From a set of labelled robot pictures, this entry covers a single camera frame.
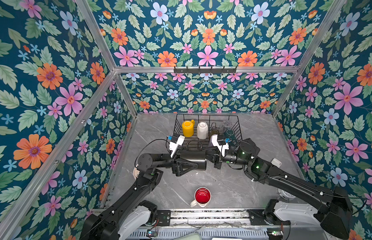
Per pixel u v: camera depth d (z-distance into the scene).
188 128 0.98
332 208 0.40
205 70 0.92
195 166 0.54
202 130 0.96
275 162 0.93
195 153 0.60
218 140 0.52
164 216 0.74
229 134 0.91
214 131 1.00
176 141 0.55
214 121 1.15
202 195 0.80
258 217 0.72
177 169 0.53
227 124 1.01
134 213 0.57
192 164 0.54
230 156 0.56
